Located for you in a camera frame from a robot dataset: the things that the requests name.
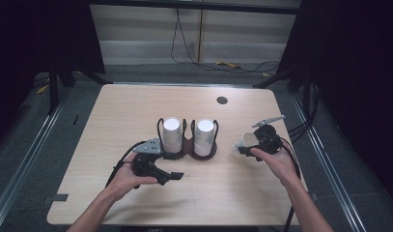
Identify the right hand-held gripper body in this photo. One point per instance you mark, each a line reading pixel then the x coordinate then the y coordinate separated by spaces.
pixel 269 140

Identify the single white paper cup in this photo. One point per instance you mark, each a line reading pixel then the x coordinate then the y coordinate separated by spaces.
pixel 248 140

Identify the person's left hand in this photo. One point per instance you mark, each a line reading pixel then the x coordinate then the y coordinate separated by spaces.
pixel 125 180

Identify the grey tape piece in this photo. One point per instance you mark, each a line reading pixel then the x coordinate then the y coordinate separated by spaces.
pixel 59 197
pixel 313 196

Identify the dark round table grommet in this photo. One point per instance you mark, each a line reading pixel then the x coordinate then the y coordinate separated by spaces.
pixel 222 100

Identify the metal floor rail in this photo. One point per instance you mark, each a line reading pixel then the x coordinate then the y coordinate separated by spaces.
pixel 23 154
pixel 326 161

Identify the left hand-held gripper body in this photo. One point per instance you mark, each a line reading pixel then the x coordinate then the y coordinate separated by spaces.
pixel 145 164

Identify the black overhead bar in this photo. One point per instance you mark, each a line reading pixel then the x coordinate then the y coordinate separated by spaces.
pixel 197 6

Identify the black metal stand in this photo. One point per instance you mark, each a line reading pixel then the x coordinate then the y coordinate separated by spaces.
pixel 53 90
pixel 305 87

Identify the person's right hand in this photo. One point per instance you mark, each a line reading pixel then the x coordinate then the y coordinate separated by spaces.
pixel 281 166

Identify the black curtain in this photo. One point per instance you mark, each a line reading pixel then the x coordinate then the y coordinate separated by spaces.
pixel 355 80
pixel 39 32

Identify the dark brown double cup holder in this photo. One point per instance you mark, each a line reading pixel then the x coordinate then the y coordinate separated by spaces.
pixel 188 152

